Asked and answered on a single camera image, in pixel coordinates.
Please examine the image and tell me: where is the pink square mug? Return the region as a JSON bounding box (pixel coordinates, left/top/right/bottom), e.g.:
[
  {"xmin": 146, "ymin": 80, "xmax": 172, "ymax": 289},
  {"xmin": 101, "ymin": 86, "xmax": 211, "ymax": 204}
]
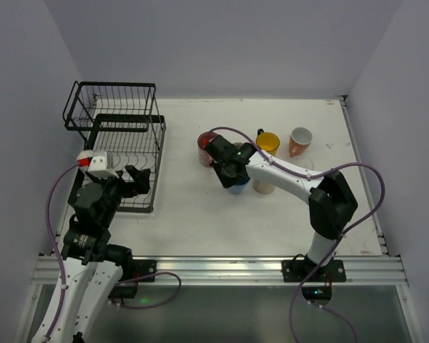
[{"xmin": 289, "ymin": 127, "xmax": 312, "ymax": 158}]

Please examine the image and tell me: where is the clear glass cup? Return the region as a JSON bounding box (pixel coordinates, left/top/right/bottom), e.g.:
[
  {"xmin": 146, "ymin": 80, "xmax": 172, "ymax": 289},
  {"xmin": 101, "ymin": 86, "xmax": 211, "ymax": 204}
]
[{"xmin": 303, "ymin": 159, "xmax": 314, "ymax": 170}]

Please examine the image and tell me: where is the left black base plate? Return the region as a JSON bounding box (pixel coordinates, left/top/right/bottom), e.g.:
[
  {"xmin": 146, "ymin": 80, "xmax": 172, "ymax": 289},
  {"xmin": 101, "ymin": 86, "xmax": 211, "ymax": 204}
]
[{"xmin": 119, "ymin": 259, "xmax": 157, "ymax": 282}]

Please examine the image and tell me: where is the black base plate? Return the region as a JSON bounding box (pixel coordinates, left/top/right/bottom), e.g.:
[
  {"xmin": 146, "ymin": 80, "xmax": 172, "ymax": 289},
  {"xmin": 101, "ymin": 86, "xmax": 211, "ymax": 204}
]
[
  {"xmin": 119, "ymin": 259, "xmax": 157, "ymax": 282},
  {"xmin": 281, "ymin": 254, "xmax": 347, "ymax": 283}
]

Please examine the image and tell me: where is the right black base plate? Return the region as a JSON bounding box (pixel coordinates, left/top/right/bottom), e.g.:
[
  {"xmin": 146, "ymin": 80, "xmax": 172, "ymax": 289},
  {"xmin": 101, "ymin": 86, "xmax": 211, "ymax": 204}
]
[{"xmin": 281, "ymin": 254, "xmax": 347, "ymax": 283}]

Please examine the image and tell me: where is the black wire dish rack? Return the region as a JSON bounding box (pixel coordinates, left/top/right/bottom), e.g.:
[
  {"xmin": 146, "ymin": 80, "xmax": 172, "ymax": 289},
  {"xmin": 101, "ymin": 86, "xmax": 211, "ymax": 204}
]
[{"xmin": 62, "ymin": 81, "xmax": 167, "ymax": 214}]

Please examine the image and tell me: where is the white hexagonal cup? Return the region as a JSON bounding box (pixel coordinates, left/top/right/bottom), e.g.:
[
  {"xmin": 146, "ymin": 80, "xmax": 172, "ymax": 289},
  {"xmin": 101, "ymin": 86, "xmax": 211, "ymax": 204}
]
[{"xmin": 77, "ymin": 150, "xmax": 94, "ymax": 161}]

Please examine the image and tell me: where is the light blue plastic cup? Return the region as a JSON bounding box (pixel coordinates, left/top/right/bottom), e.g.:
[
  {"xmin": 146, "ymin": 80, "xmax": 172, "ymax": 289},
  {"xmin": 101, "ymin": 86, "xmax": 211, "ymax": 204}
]
[{"xmin": 227, "ymin": 182, "xmax": 248, "ymax": 195}]

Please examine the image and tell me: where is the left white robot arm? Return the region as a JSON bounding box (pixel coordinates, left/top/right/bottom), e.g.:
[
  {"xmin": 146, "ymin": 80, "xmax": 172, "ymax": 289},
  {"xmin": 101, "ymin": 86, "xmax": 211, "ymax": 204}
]
[{"xmin": 32, "ymin": 165, "xmax": 151, "ymax": 342}]

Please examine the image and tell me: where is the yellow mug black handle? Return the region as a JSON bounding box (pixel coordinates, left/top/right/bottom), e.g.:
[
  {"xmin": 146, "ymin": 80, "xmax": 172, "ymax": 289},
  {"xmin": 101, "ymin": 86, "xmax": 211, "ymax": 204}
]
[{"xmin": 255, "ymin": 129, "xmax": 280, "ymax": 156}]

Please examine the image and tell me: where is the aluminium mounting rail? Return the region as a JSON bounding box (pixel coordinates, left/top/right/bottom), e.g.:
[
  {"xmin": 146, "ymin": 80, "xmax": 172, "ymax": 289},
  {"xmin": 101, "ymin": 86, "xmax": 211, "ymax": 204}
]
[{"xmin": 31, "ymin": 254, "xmax": 409, "ymax": 287}]

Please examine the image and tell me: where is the pink speckled mug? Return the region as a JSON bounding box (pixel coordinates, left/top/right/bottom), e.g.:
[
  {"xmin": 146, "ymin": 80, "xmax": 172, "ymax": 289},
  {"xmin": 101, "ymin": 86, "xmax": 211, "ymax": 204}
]
[{"xmin": 197, "ymin": 131, "xmax": 217, "ymax": 168}]

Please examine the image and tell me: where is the translucent pink plastic cup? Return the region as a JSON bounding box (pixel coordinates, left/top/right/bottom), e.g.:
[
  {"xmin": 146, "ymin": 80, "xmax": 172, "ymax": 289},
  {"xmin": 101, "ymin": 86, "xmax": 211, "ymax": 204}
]
[{"xmin": 253, "ymin": 179, "xmax": 275, "ymax": 194}]

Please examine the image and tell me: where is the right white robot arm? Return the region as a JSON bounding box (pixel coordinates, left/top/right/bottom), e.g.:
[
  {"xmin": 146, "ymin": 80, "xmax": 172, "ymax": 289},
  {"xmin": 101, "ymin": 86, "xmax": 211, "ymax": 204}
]
[{"xmin": 204, "ymin": 135, "xmax": 358, "ymax": 269}]

